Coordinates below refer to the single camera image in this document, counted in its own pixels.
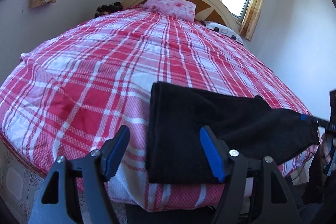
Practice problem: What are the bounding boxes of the black pants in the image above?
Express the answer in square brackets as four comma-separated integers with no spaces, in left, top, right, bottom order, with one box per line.
[144,81,321,185]

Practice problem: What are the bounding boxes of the right hand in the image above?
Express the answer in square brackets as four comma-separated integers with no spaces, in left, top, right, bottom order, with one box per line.
[321,133,331,165]

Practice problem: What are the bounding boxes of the white patterned pillow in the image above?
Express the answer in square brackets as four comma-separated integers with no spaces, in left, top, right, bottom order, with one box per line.
[202,20,243,44]

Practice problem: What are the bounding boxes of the dark bundle beside bed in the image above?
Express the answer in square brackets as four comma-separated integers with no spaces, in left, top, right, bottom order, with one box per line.
[94,2,123,18]

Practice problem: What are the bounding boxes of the pink floral pillow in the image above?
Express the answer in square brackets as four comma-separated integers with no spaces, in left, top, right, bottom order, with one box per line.
[143,0,196,23]

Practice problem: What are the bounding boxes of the red white plaid bedspread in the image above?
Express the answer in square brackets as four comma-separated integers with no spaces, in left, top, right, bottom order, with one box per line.
[1,8,307,211]

